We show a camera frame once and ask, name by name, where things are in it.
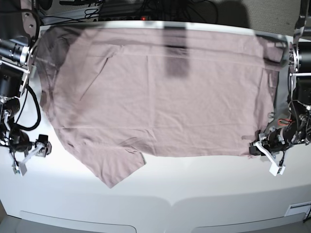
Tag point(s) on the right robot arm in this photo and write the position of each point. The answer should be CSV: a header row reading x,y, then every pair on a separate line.
x,y
19,36

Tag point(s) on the black power strip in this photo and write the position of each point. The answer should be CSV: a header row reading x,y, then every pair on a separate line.
x,y
123,17

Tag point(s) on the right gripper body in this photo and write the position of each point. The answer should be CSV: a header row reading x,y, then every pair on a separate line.
x,y
19,142

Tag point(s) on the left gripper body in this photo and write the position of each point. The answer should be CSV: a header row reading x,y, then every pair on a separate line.
x,y
275,139

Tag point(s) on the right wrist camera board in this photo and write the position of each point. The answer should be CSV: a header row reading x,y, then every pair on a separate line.
x,y
19,169

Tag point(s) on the pink T-shirt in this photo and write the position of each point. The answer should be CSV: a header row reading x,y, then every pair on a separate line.
x,y
112,95

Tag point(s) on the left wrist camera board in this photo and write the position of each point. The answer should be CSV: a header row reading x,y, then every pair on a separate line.
x,y
275,169

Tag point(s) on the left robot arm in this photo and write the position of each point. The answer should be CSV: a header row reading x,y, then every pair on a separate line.
x,y
297,129

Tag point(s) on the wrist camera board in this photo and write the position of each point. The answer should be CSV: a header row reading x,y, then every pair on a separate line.
x,y
19,169
275,169

